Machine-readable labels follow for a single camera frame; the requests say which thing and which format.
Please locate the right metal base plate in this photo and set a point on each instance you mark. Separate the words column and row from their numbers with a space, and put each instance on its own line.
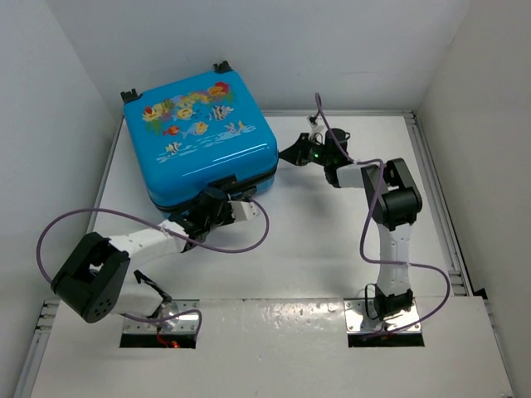
column 361, row 319

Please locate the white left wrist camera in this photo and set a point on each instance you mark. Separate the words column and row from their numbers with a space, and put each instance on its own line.
column 244, row 210

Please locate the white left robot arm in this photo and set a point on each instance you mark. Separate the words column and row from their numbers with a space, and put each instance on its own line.
column 92, row 281

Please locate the blue suitcase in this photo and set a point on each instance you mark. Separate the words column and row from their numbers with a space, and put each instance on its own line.
column 203, row 131

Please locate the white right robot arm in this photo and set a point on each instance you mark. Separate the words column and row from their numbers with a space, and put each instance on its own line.
column 394, row 202

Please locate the metal base plate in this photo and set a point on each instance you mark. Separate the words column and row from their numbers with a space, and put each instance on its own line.
column 361, row 319
column 177, row 316

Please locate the aluminium table frame rail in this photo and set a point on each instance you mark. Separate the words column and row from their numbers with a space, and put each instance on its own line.
column 36, row 350

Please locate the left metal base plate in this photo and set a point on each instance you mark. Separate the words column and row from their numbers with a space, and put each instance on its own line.
column 177, row 316

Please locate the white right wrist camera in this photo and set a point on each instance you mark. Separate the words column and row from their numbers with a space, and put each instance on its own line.
column 317, row 129

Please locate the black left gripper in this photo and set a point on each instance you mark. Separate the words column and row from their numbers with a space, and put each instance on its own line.
column 227, row 208

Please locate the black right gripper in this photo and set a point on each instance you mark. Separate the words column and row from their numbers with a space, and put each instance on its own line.
column 297, row 153

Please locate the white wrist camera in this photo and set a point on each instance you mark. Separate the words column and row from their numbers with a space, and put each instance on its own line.
column 317, row 129
column 244, row 210

